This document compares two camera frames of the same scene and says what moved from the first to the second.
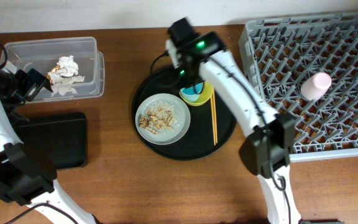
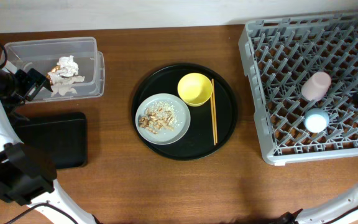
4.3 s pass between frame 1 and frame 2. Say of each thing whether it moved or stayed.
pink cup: stayed
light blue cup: moved
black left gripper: stayed
